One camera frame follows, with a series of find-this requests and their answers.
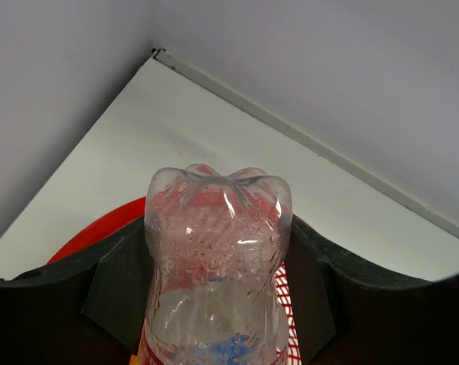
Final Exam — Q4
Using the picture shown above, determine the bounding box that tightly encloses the aluminium rail back edge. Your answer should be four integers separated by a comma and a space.
150, 46, 459, 239

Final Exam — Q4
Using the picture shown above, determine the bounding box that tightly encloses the red mesh plastic bin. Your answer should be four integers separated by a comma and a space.
47, 198, 302, 365

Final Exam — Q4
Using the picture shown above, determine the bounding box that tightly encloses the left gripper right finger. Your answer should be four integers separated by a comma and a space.
285, 217, 459, 364

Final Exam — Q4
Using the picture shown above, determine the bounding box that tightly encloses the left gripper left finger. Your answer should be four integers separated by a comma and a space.
0, 218, 153, 364

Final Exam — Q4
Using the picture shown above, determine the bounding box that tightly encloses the crushed red label bottle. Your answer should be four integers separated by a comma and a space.
139, 164, 292, 364

